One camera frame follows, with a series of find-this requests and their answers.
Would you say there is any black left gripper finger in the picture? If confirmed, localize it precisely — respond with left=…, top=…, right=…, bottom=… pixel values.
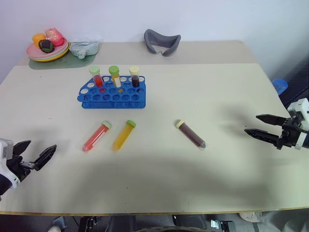
left=33, top=144, right=58, bottom=172
left=13, top=140, right=32, bottom=157

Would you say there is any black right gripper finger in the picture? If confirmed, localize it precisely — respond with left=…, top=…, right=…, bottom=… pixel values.
left=255, top=114, right=289, bottom=127
left=244, top=128, right=282, bottom=146

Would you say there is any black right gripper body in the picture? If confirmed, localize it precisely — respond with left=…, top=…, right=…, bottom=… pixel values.
left=276, top=116, right=309, bottom=150

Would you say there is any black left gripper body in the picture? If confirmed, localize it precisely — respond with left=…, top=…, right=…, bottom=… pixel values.
left=7, top=154, right=37, bottom=183

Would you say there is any red tube pale green cap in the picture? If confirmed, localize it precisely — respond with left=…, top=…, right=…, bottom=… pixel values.
left=82, top=120, right=112, bottom=153
left=88, top=65, right=105, bottom=88

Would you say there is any dark red tube cream cap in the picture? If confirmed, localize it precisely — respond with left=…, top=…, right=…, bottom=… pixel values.
left=175, top=119, right=207, bottom=149
left=128, top=65, right=141, bottom=88

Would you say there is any orange tube green cap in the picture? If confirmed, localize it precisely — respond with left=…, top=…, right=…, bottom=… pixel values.
left=108, top=65, right=122, bottom=88
left=111, top=119, right=137, bottom=152

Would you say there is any blue test tube rack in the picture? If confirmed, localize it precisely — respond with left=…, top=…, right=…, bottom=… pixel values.
left=77, top=75, right=147, bottom=110

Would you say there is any blue water bottle cap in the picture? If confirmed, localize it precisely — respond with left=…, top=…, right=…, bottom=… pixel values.
left=272, top=78, right=289, bottom=96

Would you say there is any white round base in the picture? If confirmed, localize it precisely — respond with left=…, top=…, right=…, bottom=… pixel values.
left=238, top=212, right=264, bottom=223

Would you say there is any pink plate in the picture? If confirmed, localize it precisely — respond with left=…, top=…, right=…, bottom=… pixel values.
left=26, top=38, right=70, bottom=58

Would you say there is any green table mat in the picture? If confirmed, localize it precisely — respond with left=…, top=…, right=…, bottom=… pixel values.
left=28, top=54, right=98, bottom=71

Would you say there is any black box under table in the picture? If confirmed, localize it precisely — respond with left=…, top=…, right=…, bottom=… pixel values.
left=209, top=218, right=237, bottom=232

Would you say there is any yellow plate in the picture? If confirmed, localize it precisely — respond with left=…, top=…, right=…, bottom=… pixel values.
left=29, top=44, right=71, bottom=63

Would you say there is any pale green plate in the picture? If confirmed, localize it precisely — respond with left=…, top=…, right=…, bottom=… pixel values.
left=28, top=43, right=70, bottom=61

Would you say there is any dark brown toy food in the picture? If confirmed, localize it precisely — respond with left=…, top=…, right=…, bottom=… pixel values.
left=38, top=39, right=54, bottom=53

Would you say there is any orange toy fruit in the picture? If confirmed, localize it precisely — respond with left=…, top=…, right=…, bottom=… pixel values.
left=32, top=32, right=47, bottom=45

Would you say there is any pink wrapped toy food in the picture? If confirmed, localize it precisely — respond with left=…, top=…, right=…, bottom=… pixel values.
left=44, top=27, right=65, bottom=47

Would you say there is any pale blue fabric pouch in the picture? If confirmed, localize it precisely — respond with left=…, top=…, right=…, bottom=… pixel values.
left=69, top=39, right=100, bottom=59

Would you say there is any grey foam face pad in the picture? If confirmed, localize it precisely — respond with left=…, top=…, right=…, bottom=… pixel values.
left=143, top=29, right=182, bottom=58

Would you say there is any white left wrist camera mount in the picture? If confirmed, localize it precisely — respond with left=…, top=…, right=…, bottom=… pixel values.
left=0, top=138, right=20, bottom=189

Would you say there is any black bracket under table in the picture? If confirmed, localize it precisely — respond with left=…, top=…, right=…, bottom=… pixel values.
left=79, top=216, right=100, bottom=232

